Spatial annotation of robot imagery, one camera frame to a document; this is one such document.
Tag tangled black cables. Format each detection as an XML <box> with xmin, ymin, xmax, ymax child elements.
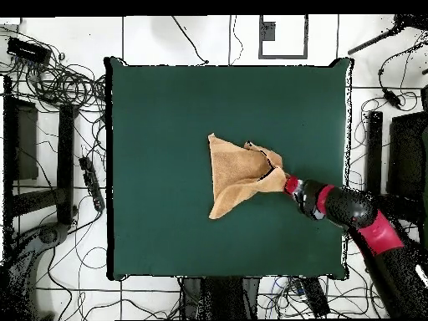
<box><xmin>0</xmin><ymin>26</ymin><xmax>108</xmax><ymax>115</ymax></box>

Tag black network switch box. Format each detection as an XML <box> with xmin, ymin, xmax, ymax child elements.
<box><xmin>6</xmin><ymin>36</ymin><xmax>53</xmax><ymax>65</ymax></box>

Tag tan terry towel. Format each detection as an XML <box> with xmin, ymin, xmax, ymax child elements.
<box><xmin>207</xmin><ymin>132</ymin><xmax>289</xmax><ymax>221</ymax></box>

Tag dark green table cloth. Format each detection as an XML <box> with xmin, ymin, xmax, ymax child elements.
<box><xmin>104</xmin><ymin>56</ymin><xmax>354</xmax><ymax>281</ymax></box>

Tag grey square floor frame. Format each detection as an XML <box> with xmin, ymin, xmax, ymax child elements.
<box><xmin>257</xmin><ymin>14</ymin><xmax>308</xmax><ymax>60</ymax></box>

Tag thin black cable with plug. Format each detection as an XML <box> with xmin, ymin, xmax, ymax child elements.
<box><xmin>171</xmin><ymin>15</ymin><xmax>210</xmax><ymax>65</ymax></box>

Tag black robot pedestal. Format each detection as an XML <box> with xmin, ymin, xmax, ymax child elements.
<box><xmin>180</xmin><ymin>276</ymin><xmax>261</xmax><ymax>320</ymax></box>

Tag black metal stand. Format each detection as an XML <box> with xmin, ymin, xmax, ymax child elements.
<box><xmin>2</xmin><ymin>74</ymin><xmax>79</xmax><ymax>227</ymax></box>
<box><xmin>363</xmin><ymin>84</ymin><xmax>428</xmax><ymax>215</ymax></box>

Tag black power strip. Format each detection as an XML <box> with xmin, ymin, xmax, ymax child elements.
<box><xmin>293</xmin><ymin>277</ymin><xmax>331</xmax><ymax>318</ymax></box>
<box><xmin>78</xmin><ymin>155</ymin><xmax>106</xmax><ymax>212</ymax></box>

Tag dark grey stand base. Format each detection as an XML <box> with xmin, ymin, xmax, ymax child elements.
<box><xmin>4</xmin><ymin>222</ymin><xmax>73</xmax><ymax>320</ymax></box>

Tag black tripod leg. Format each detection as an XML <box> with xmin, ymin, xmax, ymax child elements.
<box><xmin>347</xmin><ymin>14</ymin><xmax>428</xmax><ymax>56</ymax></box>

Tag black power adapter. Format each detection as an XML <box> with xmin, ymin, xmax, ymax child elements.
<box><xmin>382</xmin><ymin>88</ymin><xmax>402</xmax><ymax>110</ymax></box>

